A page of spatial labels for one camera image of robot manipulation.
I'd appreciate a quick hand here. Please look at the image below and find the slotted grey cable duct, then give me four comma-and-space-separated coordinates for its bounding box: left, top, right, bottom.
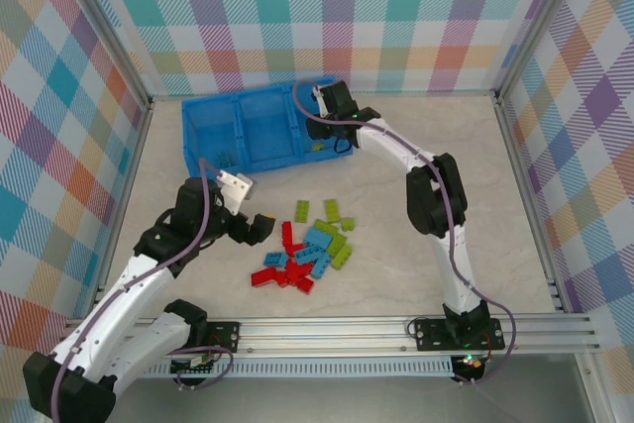
141, 361, 455, 380

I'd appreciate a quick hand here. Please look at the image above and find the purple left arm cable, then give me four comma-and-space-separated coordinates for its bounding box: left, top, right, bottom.
52, 158, 234, 419

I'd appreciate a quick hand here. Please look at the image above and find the thin aluminium cross rail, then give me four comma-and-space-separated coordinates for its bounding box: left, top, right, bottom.
148, 89, 500, 100

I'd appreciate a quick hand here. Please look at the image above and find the blue three-compartment bin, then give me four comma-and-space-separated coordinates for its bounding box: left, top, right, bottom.
180, 76, 356, 185

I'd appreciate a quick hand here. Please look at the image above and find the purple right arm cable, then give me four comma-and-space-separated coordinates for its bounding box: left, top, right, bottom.
291, 79, 519, 387

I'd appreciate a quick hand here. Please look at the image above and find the aluminium side rail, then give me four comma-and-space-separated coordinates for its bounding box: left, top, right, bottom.
494, 93, 569, 315
86, 98, 156, 320

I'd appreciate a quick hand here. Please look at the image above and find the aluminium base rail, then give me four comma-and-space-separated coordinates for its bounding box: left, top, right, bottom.
63, 312, 603, 359

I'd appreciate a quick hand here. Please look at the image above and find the aluminium frame post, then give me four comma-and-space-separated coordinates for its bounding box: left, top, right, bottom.
493, 0, 590, 105
57, 0, 155, 115

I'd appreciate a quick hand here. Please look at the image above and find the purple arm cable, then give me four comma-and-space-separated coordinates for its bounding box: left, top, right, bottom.
291, 79, 519, 387
52, 158, 234, 419

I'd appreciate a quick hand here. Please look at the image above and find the short aluminium frame leg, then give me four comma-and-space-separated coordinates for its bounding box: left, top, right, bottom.
574, 352, 615, 423

